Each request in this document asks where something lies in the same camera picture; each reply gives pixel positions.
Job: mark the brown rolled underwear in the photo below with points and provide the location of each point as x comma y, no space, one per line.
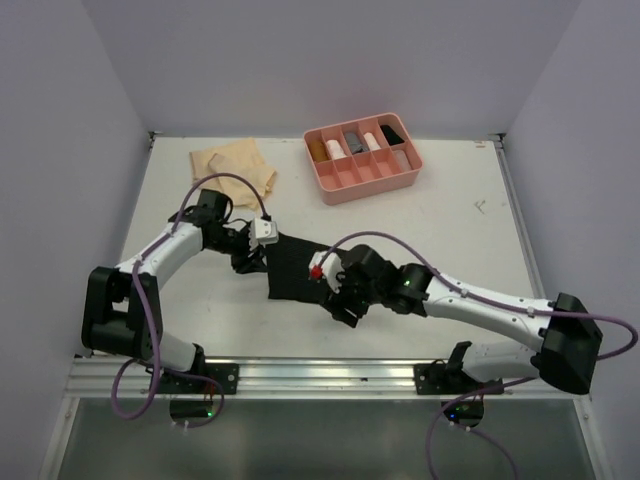
318,152

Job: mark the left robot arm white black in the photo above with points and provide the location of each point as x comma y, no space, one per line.
122,312

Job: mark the black rolled underwear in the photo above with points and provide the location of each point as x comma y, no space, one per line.
391,136

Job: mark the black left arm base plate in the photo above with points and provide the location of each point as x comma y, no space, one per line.
207,379

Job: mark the beige underwear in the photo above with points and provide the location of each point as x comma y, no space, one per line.
242,158

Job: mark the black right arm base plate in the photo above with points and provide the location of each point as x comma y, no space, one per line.
446,377

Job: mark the pink underwear cream waistband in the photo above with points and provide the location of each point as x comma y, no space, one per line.
402,160

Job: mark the pink divided organizer tray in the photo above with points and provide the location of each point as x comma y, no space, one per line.
366,174

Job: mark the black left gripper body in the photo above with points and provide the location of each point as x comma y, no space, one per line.
236,244

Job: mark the right wrist camera red cap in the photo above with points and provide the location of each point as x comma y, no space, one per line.
327,266

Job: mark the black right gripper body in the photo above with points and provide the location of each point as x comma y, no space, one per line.
354,295

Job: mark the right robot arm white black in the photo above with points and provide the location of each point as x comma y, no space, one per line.
554,341

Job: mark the grey rolled underwear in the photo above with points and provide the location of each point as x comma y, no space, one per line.
354,143

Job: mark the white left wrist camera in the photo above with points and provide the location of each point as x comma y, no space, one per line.
262,233

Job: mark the black underwear orange trim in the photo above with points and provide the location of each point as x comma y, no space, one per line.
286,264

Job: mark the aluminium table frame rail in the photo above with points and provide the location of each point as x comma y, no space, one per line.
461,215

